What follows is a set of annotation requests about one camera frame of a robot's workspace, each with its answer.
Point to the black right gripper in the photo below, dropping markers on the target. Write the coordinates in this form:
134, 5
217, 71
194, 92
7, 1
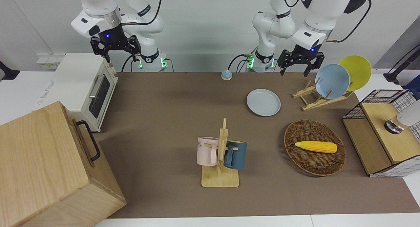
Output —
113, 40

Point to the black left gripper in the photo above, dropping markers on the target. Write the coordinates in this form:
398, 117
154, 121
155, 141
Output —
303, 53

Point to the gray plate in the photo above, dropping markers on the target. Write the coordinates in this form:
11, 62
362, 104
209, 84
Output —
263, 102

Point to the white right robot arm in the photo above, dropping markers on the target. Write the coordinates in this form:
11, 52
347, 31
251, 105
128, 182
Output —
98, 4

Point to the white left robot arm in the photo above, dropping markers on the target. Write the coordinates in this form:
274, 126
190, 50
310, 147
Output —
272, 23

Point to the light blue plate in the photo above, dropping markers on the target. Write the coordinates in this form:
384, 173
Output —
332, 81

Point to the wooden plate rack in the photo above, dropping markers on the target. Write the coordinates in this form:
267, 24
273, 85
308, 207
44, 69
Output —
320, 101

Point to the yellow plate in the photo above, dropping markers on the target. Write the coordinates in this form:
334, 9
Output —
359, 71

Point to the white toaster oven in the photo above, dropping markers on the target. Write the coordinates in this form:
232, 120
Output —
80, 86

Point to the small blue wooden knob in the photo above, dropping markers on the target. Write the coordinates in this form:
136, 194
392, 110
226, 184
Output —
226, 75

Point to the yellow corn cob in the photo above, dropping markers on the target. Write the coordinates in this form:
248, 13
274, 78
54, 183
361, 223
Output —
316, 146

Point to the brown table mat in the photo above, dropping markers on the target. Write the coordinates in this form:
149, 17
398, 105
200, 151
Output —
164, 122

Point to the brown wicker basket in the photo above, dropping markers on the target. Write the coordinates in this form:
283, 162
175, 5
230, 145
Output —
311, 159

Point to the dark blue mug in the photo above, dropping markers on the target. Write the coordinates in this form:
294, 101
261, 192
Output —
236, 154

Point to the blue object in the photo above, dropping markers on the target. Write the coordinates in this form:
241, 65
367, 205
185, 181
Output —
414, 91

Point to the white object with metal base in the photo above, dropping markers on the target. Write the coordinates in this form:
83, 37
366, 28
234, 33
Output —
408, 117

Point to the pink mug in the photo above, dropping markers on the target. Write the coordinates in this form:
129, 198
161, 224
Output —
206, 151

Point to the wooden mug stand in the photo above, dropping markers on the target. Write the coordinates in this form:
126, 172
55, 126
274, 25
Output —
220, 177

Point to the black camera stand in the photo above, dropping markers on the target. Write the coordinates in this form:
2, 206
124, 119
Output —
398, 68
7, 72

